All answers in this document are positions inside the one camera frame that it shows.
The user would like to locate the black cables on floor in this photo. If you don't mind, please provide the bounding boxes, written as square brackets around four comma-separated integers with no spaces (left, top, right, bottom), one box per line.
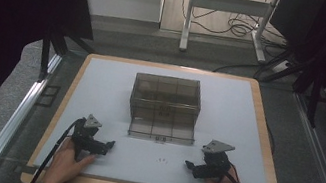
[169,0,303,86]

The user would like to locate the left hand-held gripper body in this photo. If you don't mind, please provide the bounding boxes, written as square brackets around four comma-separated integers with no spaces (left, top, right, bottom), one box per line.
[67,111,105,164]

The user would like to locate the white power strip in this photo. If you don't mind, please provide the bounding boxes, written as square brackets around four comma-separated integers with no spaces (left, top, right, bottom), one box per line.
[270,57,293,77]

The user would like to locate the white metal desk frame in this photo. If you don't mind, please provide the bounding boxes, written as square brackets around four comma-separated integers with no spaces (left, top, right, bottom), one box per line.
[177,0,283,68]

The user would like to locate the person's left hand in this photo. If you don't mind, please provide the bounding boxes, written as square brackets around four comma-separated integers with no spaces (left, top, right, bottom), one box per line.
[40,133,99,183]

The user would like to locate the transparent brown drawer box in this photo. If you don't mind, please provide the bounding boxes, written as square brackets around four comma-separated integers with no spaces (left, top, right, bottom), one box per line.
[123,68,206,148]

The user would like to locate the white foam mat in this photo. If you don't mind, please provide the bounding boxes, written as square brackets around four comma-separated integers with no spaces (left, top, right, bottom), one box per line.
[32,46,289,183]

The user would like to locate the black metal stand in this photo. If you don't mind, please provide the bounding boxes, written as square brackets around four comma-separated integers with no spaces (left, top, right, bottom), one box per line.
[246,44,326,131]
[34,24,98,90]

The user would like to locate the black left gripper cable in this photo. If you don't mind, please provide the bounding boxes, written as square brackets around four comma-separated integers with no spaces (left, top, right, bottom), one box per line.
[27,109,87,183]

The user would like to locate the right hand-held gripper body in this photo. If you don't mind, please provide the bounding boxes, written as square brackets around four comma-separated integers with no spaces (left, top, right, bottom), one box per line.
[195,137,238,183]

